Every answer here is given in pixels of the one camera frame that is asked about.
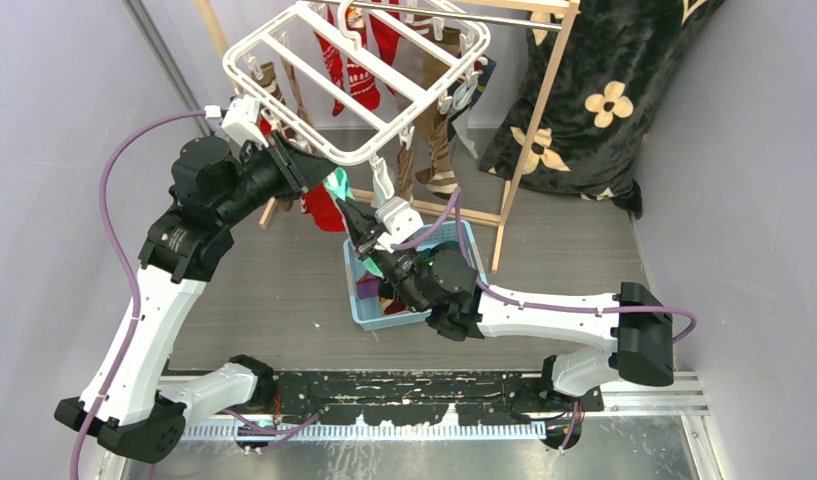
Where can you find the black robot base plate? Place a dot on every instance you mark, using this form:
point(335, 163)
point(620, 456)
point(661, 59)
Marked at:
point(410, 398)

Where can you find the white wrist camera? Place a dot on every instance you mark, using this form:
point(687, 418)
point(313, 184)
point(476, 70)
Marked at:
point(400, 221)
point(239, 121)

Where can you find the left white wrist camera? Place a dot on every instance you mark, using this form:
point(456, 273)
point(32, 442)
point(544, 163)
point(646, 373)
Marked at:
point(239, 121)

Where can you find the beige argyle sock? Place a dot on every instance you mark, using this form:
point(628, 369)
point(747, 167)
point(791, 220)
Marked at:
point(405, 163)

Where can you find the white plastic clip hanger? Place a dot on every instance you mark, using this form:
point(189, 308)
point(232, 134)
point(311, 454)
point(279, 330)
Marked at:
point(457, 45)

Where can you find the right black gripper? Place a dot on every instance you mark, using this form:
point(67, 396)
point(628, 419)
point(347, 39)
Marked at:
point(362, 226)

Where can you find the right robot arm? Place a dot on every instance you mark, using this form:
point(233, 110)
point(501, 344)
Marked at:
point(624, 335)

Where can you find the light blue plastic basket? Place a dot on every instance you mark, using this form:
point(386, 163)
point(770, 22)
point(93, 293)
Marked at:
point(366, 309)

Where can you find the brown striped sock rear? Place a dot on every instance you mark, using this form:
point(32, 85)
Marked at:
point(268, 80)

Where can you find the metal hanging rod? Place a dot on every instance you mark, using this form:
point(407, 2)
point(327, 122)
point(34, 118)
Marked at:
point(460, 15)

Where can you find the wooden drying rack frame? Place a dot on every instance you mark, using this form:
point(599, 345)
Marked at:
point(562, 12)

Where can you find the red snowflake sock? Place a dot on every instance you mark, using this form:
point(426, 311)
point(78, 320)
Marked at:
point(348, 75)

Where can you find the mint green sock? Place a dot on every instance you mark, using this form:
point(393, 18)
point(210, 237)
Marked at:
point(338, 189)

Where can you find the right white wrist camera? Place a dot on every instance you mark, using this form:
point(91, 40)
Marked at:
point(400, 221)

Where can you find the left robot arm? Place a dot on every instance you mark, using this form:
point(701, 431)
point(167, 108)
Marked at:
point(124, 408)

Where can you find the red sock plain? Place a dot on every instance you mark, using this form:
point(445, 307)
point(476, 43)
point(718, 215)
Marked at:
point(386, 39)

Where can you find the red beige cuffed sock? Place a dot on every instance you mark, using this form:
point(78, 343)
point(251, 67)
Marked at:
point(319, 204)

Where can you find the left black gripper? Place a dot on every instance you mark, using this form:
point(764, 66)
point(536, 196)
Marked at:
point(298, 170)

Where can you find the black floral blanket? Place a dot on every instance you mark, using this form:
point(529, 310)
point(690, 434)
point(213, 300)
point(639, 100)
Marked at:
point(617, 64)

